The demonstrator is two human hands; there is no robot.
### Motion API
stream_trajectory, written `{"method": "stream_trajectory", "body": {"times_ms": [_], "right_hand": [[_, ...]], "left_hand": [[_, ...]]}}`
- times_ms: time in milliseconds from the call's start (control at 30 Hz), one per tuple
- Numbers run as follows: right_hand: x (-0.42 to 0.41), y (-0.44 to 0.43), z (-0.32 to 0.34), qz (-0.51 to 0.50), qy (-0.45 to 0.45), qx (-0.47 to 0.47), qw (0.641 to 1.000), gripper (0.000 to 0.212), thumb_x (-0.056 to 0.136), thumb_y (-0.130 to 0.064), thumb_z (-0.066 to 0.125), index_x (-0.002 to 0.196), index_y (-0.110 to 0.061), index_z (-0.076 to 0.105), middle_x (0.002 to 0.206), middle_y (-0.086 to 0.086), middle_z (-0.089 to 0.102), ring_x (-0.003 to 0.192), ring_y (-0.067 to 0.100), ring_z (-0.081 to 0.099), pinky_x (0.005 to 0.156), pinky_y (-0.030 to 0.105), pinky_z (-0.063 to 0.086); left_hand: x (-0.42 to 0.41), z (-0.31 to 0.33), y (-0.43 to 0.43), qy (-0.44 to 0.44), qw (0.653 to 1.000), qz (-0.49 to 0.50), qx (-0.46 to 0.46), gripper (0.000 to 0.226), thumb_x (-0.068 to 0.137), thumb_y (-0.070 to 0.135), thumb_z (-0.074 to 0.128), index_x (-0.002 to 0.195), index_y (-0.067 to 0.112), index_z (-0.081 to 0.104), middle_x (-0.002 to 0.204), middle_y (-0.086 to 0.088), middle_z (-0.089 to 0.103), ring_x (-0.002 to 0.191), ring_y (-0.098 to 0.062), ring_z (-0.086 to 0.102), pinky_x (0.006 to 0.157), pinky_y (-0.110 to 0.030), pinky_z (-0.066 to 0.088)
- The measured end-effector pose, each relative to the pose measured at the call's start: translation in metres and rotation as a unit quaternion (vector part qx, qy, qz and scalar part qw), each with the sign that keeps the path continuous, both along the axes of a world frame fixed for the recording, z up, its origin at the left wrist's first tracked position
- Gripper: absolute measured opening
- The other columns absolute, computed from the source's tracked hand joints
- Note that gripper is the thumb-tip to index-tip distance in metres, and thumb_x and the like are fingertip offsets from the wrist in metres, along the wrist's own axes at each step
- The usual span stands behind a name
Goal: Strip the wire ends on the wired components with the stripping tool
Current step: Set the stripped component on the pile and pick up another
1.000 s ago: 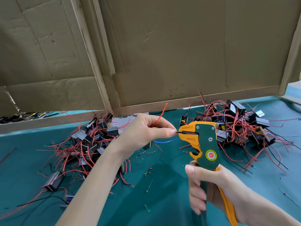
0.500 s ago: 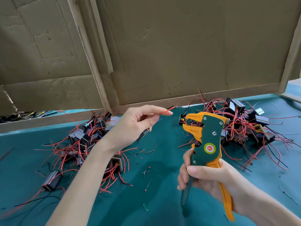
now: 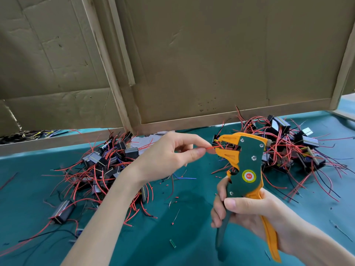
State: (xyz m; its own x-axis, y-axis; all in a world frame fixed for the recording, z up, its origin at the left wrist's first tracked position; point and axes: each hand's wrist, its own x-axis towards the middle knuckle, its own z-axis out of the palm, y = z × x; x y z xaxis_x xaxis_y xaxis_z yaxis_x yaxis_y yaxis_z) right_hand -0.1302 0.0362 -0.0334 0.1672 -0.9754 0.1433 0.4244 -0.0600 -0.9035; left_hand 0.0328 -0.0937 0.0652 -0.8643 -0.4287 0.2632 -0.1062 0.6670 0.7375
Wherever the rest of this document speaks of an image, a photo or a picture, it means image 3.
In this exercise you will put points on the long wooden bottom rail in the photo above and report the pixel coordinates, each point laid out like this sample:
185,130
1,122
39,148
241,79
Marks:
233,116

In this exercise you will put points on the person's left forearm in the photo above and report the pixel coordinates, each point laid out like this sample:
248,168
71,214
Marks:
100,227

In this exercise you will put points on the person's right hand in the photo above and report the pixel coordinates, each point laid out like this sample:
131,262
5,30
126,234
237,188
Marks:
258,210

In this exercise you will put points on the smooth brown cardboard panel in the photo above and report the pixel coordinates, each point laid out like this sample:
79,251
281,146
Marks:
233,52

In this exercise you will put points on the person's left hand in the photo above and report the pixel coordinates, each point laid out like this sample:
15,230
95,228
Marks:
158,160

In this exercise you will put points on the wooden corner post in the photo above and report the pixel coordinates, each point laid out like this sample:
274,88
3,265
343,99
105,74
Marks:
341,74

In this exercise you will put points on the short wooden bottom rail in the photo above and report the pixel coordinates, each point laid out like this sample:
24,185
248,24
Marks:
55,142

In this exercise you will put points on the creased brown cardboard panel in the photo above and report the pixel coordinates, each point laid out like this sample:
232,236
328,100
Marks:
44,52

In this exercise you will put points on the crumpled grey plastic bag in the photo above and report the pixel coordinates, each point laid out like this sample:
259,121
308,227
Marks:
145,141

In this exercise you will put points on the wide wooden post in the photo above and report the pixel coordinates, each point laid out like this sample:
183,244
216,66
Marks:
105,63

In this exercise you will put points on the flat grey board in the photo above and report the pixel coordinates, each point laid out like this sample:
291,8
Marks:
345,108

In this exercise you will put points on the person's right forearm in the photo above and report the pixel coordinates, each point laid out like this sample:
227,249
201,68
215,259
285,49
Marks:
321,249

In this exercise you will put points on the thin wooden strip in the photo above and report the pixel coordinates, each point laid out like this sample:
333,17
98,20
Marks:
122,41

